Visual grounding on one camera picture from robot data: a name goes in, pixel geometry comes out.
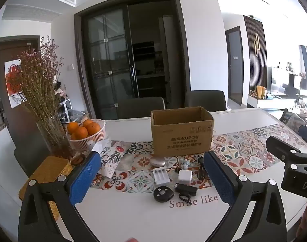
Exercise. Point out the white power adapter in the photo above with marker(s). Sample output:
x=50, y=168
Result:
x=185, y=177

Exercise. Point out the white tv cabinet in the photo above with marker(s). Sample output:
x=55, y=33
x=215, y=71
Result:
x=272, y=103

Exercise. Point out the woven straw placemat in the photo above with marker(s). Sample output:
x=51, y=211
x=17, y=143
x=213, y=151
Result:
x=48, y=169

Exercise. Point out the orange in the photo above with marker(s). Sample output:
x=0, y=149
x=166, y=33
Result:
x=94, y=129
x=72, y=127
x=87, y=123
x=80, y=133

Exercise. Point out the silver oval case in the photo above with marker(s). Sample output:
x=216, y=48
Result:
x=157, y=161

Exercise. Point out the floral tissue pouch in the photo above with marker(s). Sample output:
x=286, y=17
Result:
x=115, y=153

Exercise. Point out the cluttered shoe shelf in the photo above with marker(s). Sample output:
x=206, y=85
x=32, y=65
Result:
x=67, y=108

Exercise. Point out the slatted wall panel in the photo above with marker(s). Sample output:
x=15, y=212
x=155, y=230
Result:
x=254, y=63

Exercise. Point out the brown cardboard box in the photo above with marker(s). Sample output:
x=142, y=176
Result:
x=181, y=141

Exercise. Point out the dark glass sliding door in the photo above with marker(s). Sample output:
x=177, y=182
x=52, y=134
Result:
x=110, y=55

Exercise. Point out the chair with patterned cloth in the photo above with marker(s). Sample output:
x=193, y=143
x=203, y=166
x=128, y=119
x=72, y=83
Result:
x=295, y=119

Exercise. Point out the white battery charger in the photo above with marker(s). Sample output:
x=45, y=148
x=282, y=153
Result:
x=160, y=176

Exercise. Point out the red and white door poster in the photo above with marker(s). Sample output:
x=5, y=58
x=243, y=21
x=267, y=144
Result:
x=13, y=80

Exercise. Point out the glass vase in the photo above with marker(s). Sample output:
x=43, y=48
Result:
x=55, y=138

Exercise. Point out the brown wooden door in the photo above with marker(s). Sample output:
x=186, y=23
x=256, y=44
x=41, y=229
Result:
x=7, y=50

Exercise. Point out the white fruit basket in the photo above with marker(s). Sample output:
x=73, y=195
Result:
x=93, y=141

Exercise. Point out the round wooden coaster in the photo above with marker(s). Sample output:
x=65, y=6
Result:
x=77, y=160

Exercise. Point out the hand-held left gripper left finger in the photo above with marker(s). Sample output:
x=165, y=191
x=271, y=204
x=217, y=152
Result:
x=85, y=179

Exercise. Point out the patterned table runner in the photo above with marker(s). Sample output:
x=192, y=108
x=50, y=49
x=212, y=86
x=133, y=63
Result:
x=244, y=151

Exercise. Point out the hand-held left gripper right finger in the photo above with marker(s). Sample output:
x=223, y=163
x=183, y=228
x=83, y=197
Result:
x=219, y=179

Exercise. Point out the television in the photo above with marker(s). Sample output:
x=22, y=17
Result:
x=282, y=80

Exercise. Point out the dark dining chair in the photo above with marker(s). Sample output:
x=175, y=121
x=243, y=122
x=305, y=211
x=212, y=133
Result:
x=206, y=99
x=140, y=108
x=29, y=156

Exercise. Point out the dark hallway door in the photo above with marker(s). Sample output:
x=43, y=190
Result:
x=234, y=65

